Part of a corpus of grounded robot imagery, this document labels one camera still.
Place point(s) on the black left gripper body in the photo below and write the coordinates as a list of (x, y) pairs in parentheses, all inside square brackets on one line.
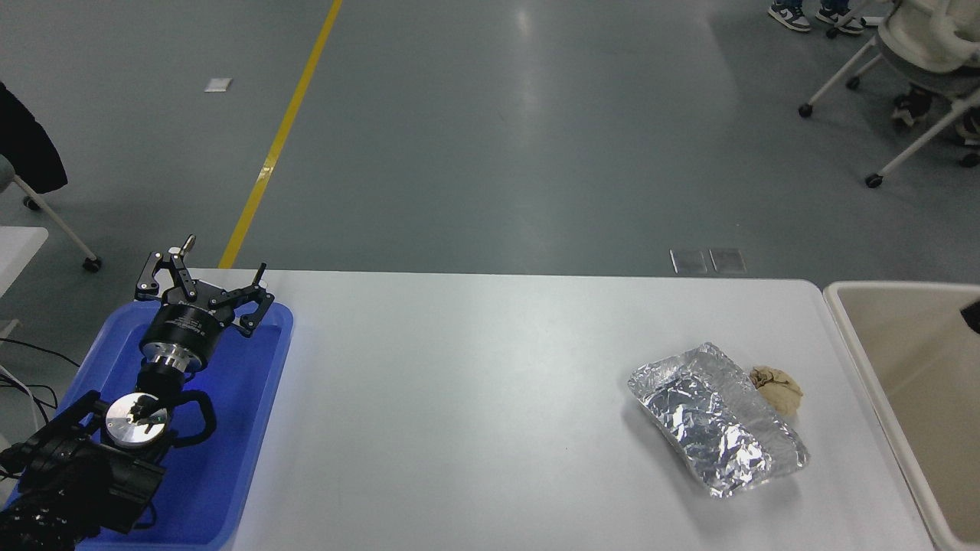
[(184, 325)]

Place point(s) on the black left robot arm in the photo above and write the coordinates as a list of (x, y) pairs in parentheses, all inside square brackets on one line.
[(69, 478)]

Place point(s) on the metal floor plate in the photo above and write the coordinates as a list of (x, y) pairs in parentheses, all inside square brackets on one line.
[(727, 260), (687, 261)]

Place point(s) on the grey chair with castors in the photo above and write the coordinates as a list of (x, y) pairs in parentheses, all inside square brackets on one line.
[(61, 229)]

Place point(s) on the large pale bin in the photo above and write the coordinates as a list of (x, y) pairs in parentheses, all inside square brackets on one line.
[(919, 383)]

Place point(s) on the dark shoe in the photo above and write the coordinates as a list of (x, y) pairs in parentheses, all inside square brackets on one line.
[(913, 105), (971, 126)]

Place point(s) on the crumpled tan paper ball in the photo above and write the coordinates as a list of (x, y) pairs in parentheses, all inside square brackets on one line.
[(779, 390)]

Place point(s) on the white office chair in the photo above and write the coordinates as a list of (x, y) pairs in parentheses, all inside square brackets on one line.
[(919, 46)]

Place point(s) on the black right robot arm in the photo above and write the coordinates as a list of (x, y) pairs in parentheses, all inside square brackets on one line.
[(972, 317)]

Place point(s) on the crumpled foil tray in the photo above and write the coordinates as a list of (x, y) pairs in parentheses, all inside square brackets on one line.
[(704, 421)]

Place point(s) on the blue plastic tray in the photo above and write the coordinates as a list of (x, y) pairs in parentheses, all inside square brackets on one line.
[(230, 428)]

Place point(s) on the seated person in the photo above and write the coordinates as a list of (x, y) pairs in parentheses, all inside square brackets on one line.
[(23, 145)]

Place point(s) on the small white side table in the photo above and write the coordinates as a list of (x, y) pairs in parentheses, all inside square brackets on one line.
[(15, 252)]

